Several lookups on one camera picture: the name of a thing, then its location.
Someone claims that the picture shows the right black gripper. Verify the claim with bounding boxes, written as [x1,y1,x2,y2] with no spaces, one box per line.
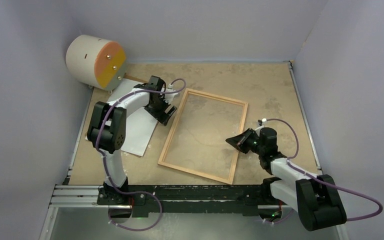
[225,127,265,155]

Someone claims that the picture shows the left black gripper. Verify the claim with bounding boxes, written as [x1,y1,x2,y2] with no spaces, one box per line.
[145,94,176,125]

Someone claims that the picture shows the glossy printed photo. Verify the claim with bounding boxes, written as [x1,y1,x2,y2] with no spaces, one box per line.
[95,78,158,157]

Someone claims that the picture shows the wooden picture frame with glass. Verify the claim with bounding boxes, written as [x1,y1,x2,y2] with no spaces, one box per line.
[158,88,248,185]

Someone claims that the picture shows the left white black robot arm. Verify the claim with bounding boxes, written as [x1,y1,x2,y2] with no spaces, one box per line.
[87,75,182,205]

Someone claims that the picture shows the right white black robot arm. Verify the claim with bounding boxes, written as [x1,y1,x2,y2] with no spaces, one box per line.
[225,127,347,231]

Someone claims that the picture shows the brown cardboard backing board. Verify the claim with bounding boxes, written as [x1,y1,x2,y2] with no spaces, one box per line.
[123,74,149,83]

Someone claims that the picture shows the white cylindrical drum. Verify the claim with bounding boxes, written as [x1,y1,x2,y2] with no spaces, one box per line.
[65,34,127,92]

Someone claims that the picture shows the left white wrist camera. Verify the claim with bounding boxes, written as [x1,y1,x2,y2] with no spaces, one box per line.
[164,84,179,102]

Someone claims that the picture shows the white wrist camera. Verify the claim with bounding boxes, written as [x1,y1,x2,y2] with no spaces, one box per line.
[254,118,268,132]
[164,84,179,102]

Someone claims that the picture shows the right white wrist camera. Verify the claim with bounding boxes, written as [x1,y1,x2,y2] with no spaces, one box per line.
[254,118,268,132]

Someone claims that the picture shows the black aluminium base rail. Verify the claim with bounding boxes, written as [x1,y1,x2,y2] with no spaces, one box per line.
[51,184,291,218]

